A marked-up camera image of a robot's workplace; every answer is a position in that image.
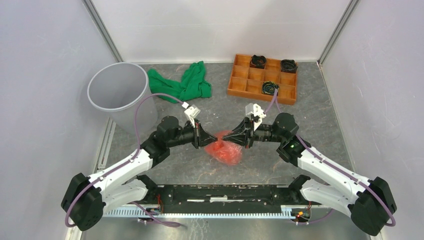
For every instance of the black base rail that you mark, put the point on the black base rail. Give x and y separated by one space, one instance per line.
263 201

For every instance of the red plastic trash bag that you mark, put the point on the red plastic trash bag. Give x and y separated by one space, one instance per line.
225 152

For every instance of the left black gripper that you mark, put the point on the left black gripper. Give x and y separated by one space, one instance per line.
201 137

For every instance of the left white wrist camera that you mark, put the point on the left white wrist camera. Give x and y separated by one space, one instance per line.
190 112

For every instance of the right aluminium frame post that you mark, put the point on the right aluminium frame post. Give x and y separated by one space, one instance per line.
352 5

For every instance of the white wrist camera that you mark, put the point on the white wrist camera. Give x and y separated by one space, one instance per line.
255 113
190 112

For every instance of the orange wooden compartment tray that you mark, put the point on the orange wooden compartment tray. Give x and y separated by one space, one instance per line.
246 81

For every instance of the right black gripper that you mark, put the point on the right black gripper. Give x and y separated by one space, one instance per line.
237 135

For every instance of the green cloth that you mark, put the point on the green cloth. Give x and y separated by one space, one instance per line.
192 85

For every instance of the left aluminium frame post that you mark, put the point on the left aluminium frame post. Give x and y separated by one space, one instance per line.
101 27

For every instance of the blue yellow rolled belt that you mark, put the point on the blue yellow rolled belt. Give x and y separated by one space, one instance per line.
270 88

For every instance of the grey plastic trash bin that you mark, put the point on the grey plastic trash bin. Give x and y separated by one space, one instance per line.
120 91

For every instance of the aluminium frame post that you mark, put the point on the aluminium frame post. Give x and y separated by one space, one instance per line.
352 5
101 27

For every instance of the red black rolled belt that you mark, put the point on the red black rolled belt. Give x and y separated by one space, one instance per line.
258 61

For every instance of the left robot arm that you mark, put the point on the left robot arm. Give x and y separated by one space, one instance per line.
87 198

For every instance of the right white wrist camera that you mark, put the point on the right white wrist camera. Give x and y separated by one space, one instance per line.
255 113

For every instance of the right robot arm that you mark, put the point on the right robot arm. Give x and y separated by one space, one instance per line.
369 203

